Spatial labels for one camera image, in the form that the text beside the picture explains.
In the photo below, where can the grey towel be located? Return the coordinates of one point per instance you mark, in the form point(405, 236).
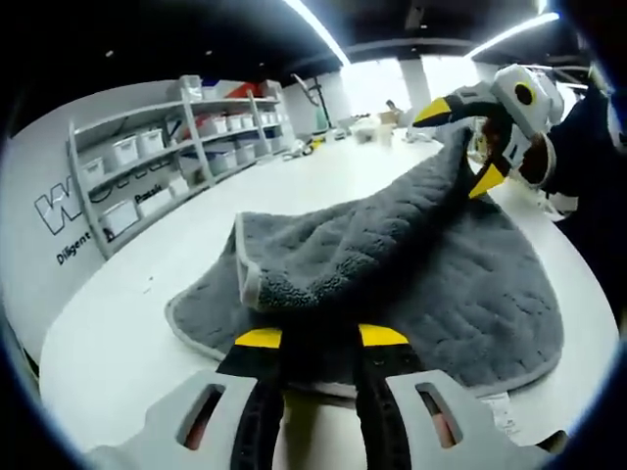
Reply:
point(392, 259)

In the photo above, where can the person's right hand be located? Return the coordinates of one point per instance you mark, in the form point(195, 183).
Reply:
point(536, 159)

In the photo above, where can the cardboard box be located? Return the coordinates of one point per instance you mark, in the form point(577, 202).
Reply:
point(389, 119)

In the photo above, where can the ceiling light strip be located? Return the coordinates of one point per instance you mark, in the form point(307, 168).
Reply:
point(514, 32)
point(321, 32)

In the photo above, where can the black stand with teal cover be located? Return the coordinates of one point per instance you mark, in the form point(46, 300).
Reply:
point(321, 110)

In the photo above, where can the spare gripper on table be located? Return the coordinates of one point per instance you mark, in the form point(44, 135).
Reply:
point(303, 148)

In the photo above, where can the grey metal shelf rack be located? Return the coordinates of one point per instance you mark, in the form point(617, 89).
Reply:
point(191, 127)

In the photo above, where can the row of white storage boxes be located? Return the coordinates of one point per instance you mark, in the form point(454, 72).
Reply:
point(125, 149)

